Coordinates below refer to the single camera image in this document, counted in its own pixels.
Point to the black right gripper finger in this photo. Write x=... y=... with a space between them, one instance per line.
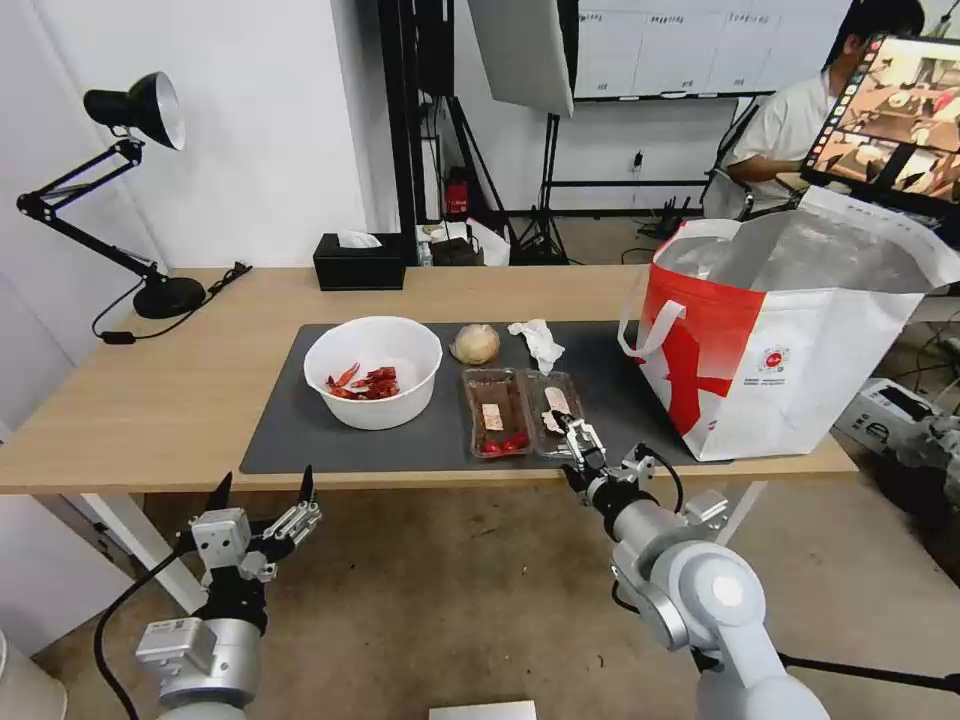
x=571 y=444
x=594 y=446

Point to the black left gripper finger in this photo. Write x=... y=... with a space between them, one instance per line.
x=296 y=525
x=223 y=495

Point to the clear plastic clamshell tray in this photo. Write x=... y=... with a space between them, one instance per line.
x=517 y=405

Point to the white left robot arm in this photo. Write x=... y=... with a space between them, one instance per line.
x=225 y=664

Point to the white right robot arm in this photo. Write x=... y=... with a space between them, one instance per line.
x=712 y=592

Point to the white plastic bag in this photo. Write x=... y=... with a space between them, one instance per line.
x=491 y=240

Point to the white and red takeout bag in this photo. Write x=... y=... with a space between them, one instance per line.
x=795 y=337

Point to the red cherry tomato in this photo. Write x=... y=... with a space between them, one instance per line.
x=514 y=444
x=489 y=448

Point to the dark grey table mat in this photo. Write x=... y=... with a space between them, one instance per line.
x=285 y=439

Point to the crumpled white tissue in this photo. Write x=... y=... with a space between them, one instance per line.
x=541 y=343

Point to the wooden table with white legs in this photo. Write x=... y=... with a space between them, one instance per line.
x=187 y=375

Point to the white round bowl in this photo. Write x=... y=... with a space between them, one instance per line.
x=375 y=414

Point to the wrapped pale bun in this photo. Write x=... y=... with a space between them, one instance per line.
x=475 y=343

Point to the red crayfish shells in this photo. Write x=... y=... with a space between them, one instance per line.
x=367 y=384

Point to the white cabinet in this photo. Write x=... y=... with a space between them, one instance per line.
x=60 y=570

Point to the white round bin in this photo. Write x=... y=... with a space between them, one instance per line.
x=26 y=679

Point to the brown cardboard box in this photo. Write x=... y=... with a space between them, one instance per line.
x=454 y=251

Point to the black light stand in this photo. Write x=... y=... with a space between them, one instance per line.
x=551 y=187

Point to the white robot front shell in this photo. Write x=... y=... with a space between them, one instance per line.
x=484 y=711

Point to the black tissue box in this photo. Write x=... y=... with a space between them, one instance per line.
x=360 y=268

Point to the red canister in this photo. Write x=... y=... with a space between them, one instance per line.
x=457 y=193

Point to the white printed carton box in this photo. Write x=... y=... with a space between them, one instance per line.
x=896 y=412

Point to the person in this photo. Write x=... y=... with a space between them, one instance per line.
x=780 y=127

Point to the white softbox light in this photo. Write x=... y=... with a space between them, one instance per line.
x=525 y=52

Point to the black desk lamp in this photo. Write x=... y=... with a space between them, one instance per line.
x=154 y=101

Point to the white whiteboard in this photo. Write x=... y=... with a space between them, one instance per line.
x=675 y=52

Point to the black monitor screen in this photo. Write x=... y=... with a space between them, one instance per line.
x=892 y=105

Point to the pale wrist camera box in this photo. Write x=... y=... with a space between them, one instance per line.
x=221 y=538

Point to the black metal frame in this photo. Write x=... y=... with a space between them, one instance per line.
x=409 y=112

